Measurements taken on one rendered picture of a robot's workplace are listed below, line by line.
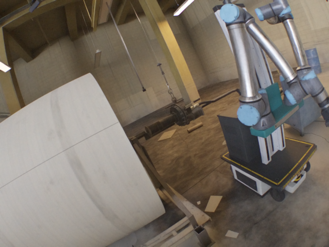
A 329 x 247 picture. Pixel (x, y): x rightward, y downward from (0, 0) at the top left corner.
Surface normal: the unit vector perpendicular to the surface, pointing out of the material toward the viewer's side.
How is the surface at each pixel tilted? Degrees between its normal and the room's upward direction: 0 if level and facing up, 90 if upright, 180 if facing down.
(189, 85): 90
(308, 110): 90
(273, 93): 90
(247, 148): 90
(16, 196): 75
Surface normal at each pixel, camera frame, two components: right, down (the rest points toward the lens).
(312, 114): 0.03, 0.22
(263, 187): 0.25, 0.12
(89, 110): 0.12, -0.47
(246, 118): -0.67, 0.52
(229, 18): -0.73, 0.32
